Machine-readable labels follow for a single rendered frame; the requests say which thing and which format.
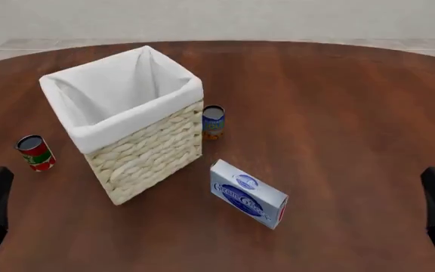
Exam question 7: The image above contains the woven basket with white liner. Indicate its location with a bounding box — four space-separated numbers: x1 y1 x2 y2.
39 45 205 206

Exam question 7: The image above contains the blue cream cheese box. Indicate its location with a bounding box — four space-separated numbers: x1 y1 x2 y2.
209 159 289 230

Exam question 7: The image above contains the red and green tin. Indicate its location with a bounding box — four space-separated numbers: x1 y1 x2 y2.
14 134 57 173

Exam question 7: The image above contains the blue and orange tin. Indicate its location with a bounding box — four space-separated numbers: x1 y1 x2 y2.
202 104 226 141

